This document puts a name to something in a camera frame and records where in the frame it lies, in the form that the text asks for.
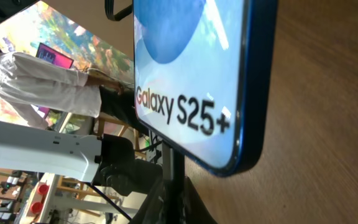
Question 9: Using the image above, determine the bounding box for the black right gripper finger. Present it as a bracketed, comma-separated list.
[129, 177, 217, 224]

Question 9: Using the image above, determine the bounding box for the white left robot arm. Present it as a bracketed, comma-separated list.
[0, 121, 162, 196]

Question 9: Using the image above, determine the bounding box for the red cup upper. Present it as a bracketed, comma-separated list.
[37, 183, 49, 195]

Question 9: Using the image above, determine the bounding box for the red cup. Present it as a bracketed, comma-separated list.
[30, 202, 44, 215]
[37, 183, 49, 195]

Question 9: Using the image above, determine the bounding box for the red cup lower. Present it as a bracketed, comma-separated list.
[30, 202, 44, 215]

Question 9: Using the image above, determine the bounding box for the person in white shirt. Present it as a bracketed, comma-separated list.
[0, 49, 149, 135]

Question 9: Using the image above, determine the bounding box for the pink laptop screen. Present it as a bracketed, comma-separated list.
[36, 43, 74, 69]

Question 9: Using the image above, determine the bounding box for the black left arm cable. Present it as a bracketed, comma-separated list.
[87, 182, 133, 222]

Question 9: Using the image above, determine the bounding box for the colourful wall painting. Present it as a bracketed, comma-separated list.
[0, 2, 133, 125]

